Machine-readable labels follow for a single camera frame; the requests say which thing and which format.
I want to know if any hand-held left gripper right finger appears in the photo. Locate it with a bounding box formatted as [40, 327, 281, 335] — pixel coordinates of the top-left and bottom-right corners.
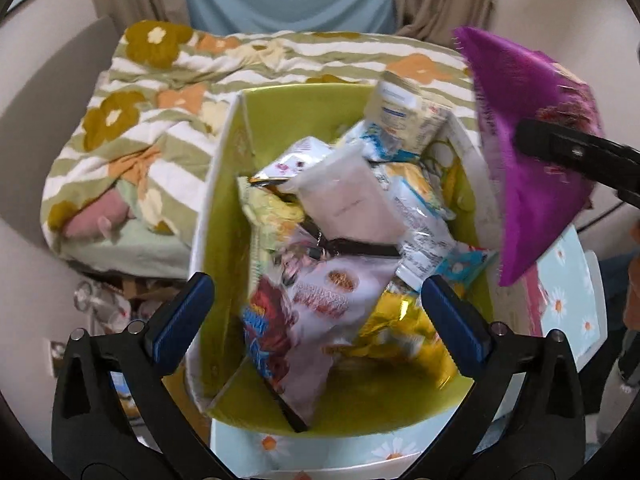
[400, 275, 586, 480]

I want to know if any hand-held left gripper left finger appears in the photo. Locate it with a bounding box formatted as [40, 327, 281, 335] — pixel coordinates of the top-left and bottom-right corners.
[51, 272, 216, 480]

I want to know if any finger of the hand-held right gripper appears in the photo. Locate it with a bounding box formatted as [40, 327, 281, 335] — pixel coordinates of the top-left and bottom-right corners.
[515, 117, 640, 196]

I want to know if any gold snack packet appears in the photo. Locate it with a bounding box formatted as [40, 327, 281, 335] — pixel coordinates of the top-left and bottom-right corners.
[357, 287, 461, 361]

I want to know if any purple snack packet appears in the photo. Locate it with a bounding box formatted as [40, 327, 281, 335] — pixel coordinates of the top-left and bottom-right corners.
[452, 26, 601, 288]

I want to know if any blue white snack packet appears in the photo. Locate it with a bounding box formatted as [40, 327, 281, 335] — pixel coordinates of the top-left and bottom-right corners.
[395, 175, 498, 293]

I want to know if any white red snack packet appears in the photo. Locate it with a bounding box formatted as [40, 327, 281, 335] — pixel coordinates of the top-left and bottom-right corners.
[272, 225, 406, 431]

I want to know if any frosted pink snack packet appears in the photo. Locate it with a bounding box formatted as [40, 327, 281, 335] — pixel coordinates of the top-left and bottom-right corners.
[295, 140, 408, 246]

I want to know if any yellow green cardboard box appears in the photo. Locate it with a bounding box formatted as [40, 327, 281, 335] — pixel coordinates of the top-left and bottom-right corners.
[185, 85, 501, 438]

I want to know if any red blue snack packet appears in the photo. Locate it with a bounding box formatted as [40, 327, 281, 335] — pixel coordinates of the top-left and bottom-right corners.
[241, 285, 296, 391]

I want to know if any pink cloth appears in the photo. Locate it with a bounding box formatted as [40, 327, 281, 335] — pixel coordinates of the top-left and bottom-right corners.
[62, 192, 136, 238]

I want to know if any pale yellow snack packet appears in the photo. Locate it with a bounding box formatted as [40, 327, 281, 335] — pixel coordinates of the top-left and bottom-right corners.
[237, 177, 306, 241]

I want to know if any yellow blue snack packet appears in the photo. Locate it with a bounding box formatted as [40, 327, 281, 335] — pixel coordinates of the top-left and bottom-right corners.
[372, 157, 453, 221]

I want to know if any striped floral blanket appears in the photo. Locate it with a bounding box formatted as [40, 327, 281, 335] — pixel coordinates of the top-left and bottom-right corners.
[40, 20, 476, 281]

